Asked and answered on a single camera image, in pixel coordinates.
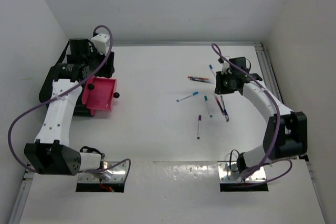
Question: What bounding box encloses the blue cap white marker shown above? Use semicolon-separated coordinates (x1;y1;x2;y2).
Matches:
209;65;216;78

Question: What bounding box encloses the pink drawer tray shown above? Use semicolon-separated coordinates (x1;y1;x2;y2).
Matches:
85;76;117;112

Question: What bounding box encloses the dark blue gel pen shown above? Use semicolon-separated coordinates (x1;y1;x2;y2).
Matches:
220;95;229;122

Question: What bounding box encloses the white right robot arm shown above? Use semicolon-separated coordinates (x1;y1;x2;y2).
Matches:
215;57;308;178

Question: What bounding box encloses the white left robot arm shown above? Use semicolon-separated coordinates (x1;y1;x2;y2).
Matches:
24;33;119;175

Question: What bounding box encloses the black round knob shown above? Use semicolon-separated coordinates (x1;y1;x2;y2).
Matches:
113;92;120;99
88;84;95;90

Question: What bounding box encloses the teal cap white marker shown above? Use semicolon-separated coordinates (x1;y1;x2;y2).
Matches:
204;95;213;118

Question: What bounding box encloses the light blue cap marker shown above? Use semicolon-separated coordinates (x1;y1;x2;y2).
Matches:
176;91;198;102

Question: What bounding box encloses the black drawer cabinet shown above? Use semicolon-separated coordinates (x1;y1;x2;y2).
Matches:
39;63;94;117

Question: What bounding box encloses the purple cap white marker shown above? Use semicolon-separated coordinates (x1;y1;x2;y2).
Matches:
196;115;202;140

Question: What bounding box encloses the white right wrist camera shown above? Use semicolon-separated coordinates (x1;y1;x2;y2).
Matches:
218;58;230;74

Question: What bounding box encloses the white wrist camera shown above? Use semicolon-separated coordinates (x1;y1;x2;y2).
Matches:
218;58;230;74
90;34;110;55

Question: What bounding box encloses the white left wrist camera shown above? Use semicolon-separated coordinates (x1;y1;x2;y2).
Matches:
90;34;110;55

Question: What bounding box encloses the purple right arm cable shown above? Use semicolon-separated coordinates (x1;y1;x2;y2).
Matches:
211;42;293;187

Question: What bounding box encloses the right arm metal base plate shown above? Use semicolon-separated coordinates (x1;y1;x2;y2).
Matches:
217;161;266;184

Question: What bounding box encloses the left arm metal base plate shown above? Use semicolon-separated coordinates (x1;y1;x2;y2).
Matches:
78;162;129;184

